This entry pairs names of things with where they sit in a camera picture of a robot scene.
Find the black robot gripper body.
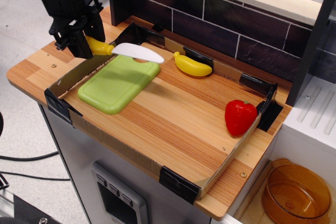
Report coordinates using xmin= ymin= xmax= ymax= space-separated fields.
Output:
xmin=41 ymin=0 xmax=102 ymax=50

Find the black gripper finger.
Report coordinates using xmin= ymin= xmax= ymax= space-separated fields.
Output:
xmin=68 ymin=30 xmax=92 ymax=59
xmin=85 ymin=8 xmax=106 ymax=42

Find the yellow handled white toy knife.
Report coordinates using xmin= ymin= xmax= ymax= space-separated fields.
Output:
xmin=86 ymin=36 xmax=164 ymax=64

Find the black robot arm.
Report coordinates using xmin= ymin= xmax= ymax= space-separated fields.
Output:
xmin=42 ymin=0 xmax=106 ymax=59

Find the cardboard fence with black tape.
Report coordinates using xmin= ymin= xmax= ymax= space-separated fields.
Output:
xmin=44 ymin=22 xmax=284 ymax=205

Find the green plastic cutting board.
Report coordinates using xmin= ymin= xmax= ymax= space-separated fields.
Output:
xmin=78 ymin=55 xmax=160 ymax=115

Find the yellow toy banana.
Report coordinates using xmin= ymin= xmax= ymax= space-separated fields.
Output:
xmin=173 ymin=51 xmax=213 ymax=77

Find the grey toy oven front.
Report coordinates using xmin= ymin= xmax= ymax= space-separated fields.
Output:
xmin=91 ymin=162 xmax=149 ymax=223

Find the red toy strawberry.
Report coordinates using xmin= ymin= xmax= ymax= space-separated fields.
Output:
xmin=225 ymin=100 xmax=258 ymax=136

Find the white toy sink counter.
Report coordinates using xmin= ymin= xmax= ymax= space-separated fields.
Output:
xmin=281 ymin=77 xmax=335 ymax=155

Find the orange transparent plastic bowl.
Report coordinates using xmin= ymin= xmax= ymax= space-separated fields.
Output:
xmin=262 ymin=159 xmax=332 ymax=223

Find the black floor cable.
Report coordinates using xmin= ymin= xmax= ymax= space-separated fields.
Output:
xmin=0 ymin=151 xmax=59 ymax=162

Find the dark grey cabinet post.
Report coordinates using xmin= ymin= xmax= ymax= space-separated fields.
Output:
xmin=286 ymin=0 xmax=335 ymax=106

